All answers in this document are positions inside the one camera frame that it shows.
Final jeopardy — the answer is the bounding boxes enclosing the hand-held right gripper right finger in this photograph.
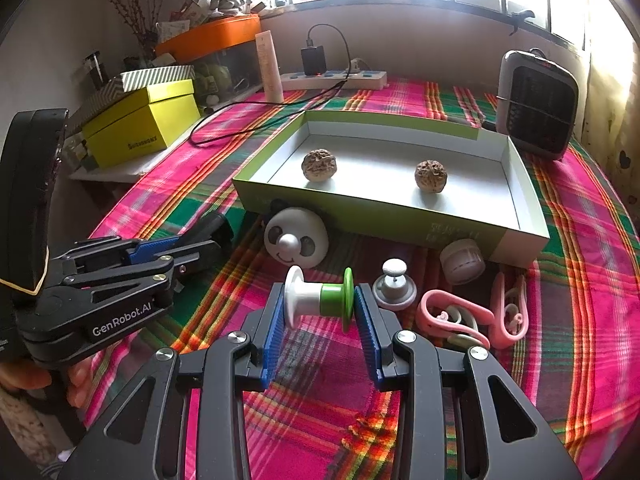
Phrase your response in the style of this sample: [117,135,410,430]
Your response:
[353,284,583,480]

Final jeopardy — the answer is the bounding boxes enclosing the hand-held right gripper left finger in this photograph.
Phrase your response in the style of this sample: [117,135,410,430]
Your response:
[60,282,297,480]

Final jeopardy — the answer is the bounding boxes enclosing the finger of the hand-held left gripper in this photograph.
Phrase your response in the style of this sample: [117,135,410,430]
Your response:
[50,236,201,275]
[42,241,223,312]

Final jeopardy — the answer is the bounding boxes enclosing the green and white spool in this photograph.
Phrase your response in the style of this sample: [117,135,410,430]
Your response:
[284,266,357,333]

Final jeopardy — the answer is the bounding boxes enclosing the grey and white knob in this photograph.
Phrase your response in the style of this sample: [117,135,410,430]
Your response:
[372,258,418,311]

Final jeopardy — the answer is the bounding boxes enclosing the pink clip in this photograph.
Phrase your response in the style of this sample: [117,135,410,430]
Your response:
[490,272,530,350]
[419,289,493,351]

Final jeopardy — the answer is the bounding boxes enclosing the green and white cardboard tray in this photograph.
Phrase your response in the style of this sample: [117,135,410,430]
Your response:
[232,110,550,266]

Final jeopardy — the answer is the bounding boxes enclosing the person's left hand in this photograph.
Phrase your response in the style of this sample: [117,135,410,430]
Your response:
[0,360,96,409]

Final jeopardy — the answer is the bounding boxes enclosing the yellow box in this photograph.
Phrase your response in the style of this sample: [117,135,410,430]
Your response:
[81,79,201,170]

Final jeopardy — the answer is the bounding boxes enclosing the dark glass jar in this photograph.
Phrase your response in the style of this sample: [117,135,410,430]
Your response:
[81,51,109,87]

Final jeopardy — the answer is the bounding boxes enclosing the striped gift box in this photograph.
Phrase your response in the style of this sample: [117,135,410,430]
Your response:
[64,64,197,136]

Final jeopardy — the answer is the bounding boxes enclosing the brown walnut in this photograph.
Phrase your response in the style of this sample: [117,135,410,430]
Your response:
[414,160,449,193]
[301,148,339,182]

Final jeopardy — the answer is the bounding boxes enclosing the glass tank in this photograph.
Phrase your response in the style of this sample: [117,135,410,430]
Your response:
[192,42,263,106]

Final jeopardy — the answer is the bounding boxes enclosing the dried branches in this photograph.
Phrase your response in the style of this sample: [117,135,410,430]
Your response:
[97,0,160,56]

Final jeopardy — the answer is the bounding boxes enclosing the plaid blanket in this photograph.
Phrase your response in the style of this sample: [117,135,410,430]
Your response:
[82,77,640,480]

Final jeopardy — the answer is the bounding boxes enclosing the cream tube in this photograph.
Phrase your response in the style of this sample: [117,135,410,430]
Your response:
[255,30,285,104]

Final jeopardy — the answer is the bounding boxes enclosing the orange box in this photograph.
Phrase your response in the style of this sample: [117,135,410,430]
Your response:
[155,14,262,58]

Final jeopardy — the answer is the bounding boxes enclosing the white power strip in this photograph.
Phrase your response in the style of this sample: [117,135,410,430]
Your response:
[280,69,388,92]

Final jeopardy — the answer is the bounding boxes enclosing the black charger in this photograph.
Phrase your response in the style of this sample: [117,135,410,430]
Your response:
[301,46,327,77]

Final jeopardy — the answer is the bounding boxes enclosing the grey space heater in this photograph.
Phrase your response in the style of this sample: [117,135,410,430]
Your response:
[492,49,580,162]

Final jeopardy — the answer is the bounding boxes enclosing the heart print curtain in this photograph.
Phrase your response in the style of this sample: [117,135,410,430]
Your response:
[582,5,640,211]

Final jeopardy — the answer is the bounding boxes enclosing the black cable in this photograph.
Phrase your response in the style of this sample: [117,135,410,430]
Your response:
[190,23,353,150]

